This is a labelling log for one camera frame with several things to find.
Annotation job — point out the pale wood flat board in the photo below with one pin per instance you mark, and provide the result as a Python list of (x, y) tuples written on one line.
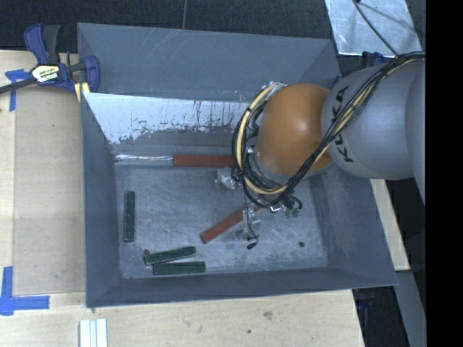
[(47, 193)]

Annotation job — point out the red-brown flat block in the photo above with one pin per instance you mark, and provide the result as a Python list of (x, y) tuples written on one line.
[(220, 228), (202, 160)]

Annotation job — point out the dark green flat block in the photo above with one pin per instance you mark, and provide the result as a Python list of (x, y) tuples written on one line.
[(129, 217), (179, 268), (170, 256)]

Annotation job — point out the grey metal bin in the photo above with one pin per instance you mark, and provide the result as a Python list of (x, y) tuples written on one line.
[(173, 208)]

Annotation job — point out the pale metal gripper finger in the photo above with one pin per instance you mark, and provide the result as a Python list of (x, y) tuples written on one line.
[(225, 181), (249, 224)]

